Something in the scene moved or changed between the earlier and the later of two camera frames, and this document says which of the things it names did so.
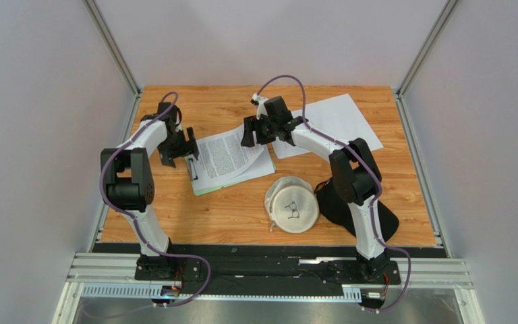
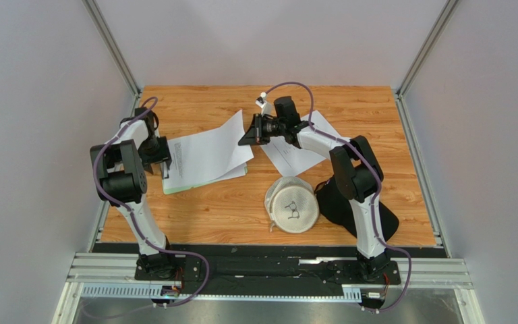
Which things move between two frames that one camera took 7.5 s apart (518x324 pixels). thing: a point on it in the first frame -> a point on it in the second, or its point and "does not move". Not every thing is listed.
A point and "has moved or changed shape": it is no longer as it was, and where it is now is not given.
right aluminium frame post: [436, 31] does not move
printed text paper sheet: [222, 156] has moved or changed shape
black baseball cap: [336, 210] does not move
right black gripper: [255, 129] does not move
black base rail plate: [268, 269] does not move
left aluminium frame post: [112, 46] does not move
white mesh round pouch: [291, 205] does not move
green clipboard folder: [210, 190] -> [173, 190]
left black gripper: [168, 156] -> [164, 155]
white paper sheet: [339, 118] -> [208, 156]
